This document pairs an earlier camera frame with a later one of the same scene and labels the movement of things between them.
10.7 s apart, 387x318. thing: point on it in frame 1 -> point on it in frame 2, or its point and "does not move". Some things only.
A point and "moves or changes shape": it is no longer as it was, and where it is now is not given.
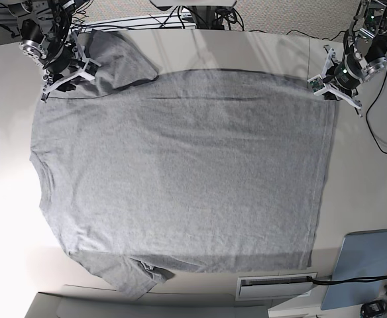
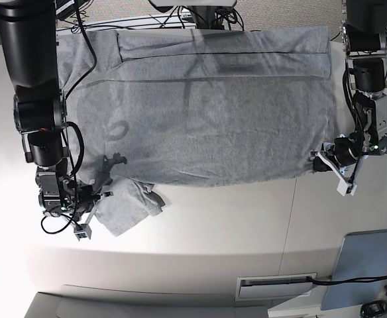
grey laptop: (363, 254) does not move
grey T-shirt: (144, 174) moves or changes shape
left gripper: (59, 60) -> (79, 198)
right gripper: (348, 76) -> (348, 150)
